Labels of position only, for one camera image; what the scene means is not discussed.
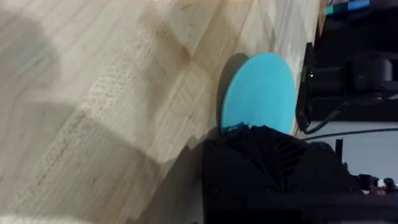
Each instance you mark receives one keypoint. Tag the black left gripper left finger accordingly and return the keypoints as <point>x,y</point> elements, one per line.
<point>236,161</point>

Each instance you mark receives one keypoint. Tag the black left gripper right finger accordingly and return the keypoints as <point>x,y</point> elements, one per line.
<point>295,168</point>

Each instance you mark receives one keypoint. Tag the light blue round plate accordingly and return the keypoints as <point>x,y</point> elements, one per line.
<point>259,93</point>

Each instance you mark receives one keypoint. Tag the blue and teal box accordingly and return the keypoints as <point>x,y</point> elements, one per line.
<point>346,6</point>

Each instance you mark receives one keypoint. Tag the black mounting rail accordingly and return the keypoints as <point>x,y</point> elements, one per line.
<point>342,107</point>

